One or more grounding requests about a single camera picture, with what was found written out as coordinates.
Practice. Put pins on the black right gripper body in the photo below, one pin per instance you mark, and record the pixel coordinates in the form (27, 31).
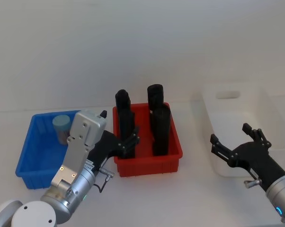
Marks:
(256, 158)

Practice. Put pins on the red plastic bin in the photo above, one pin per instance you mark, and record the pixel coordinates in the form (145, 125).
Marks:
(145, 165)

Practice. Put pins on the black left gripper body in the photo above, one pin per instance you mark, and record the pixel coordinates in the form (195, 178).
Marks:
(104, 146)

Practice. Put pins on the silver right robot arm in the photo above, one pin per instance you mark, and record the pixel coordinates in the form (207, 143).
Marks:
(281, 191)

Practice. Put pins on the white plastic bin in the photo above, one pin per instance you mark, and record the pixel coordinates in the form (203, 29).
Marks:
(225, 123)

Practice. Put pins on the blue plastic bin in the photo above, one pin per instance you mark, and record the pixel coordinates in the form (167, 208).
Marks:
(38, 151)

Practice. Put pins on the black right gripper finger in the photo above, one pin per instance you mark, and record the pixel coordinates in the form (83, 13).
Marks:
(221, 149)
(257, 133)

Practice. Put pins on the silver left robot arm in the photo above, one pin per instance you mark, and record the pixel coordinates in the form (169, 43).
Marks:
(78, 142)

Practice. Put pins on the clear jar with blue lid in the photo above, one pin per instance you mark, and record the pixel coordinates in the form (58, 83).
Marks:
(60, 127)

